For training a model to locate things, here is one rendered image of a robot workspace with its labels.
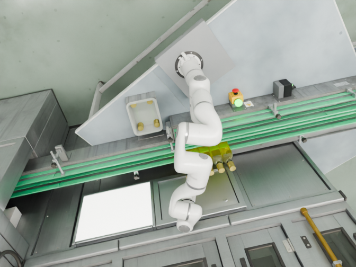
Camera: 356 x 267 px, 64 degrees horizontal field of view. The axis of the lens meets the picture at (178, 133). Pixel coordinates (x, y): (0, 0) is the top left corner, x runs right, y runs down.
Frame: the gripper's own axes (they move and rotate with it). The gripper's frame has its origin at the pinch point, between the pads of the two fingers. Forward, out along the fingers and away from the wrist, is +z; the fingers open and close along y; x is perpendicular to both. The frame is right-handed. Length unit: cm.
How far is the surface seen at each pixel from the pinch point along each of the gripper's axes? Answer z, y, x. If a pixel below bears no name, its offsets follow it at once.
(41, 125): 42, 15, 104
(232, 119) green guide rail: 34.7, 13.8, -22.8
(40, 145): 29, 7, 101
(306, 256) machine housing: -31, -15, -50
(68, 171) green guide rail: 6, 4, 71
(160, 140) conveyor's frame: 28.6, 6.1, 19.8
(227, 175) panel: 18.0, -13.5, -18.2
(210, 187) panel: 7.2, -12.4, -8.8
